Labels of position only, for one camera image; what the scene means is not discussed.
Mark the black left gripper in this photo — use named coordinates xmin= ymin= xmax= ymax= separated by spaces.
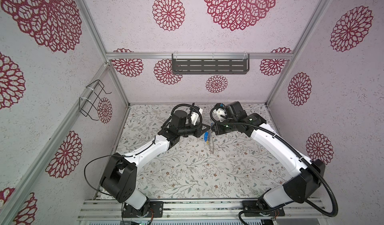
xmin=179 ymin=122 xmax=211 ymax=138

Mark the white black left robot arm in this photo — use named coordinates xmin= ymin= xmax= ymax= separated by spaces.
xmin=100 ymin=104 xmax=210 ymax=217

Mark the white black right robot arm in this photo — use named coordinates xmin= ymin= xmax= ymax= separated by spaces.
xmin=210 ymin=101 xmax=330 ymax=214

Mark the black corrugated left cable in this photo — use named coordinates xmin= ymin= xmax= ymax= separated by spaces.
xmin=161 ymin=103 xmax=196 ymax=130

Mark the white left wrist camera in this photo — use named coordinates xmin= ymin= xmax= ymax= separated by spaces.
xmin=190 ymin=103 xmax=203 ymax=127

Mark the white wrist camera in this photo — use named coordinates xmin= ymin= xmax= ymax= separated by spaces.
xmin=214 ymin=103 xmax=228 ymax=122
xmin=190 ymin=103 xmax=203 ymax=127

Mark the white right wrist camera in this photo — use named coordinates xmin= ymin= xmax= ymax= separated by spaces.
xmin=214 ymin=103 xmax=228 ymax=122

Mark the grey slotted wall shelf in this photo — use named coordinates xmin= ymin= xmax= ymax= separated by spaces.
xmin=171 ymin=53 xmax=250 ymax=75

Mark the thin black left cable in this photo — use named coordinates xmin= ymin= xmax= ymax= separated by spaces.
xmin=83 ymin=136 xmax=157 ymax=197

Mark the black wire wall basket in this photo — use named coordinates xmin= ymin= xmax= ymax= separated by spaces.
xmin=78 ymin=79 xmax=113 ymax=124

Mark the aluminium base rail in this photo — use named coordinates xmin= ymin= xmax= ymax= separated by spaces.
xmin=75 ymin=199 xmax=332 ymax=225

